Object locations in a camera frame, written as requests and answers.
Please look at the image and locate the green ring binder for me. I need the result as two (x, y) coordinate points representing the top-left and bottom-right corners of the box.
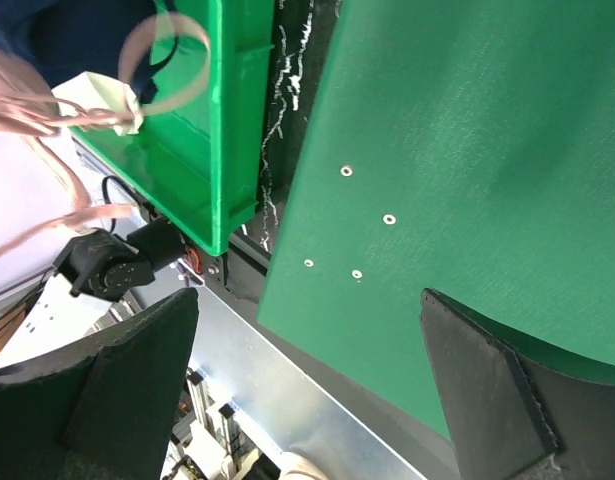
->
(258, 1), (615, 434)

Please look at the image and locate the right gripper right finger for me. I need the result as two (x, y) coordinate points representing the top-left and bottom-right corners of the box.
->
(419, 287), (561, 480)

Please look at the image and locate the green plastic bin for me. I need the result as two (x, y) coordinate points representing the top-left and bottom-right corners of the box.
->
(74, 1), (275, 255)

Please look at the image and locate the white cloth garment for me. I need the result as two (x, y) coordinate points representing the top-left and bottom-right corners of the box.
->
(52, 72), (144, 136)

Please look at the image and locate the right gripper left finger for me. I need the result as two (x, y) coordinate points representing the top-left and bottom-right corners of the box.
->
(0, 288), (198, 479)

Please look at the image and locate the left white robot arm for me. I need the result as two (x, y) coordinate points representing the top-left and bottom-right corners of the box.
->
(0, 218), (190, 371)

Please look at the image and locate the pink satin bra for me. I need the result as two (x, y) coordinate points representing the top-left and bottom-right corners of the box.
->
(0, 13), (211, 258)

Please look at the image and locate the navy blue garment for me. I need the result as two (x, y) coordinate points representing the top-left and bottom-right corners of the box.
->
(0, 0), (157, 87)

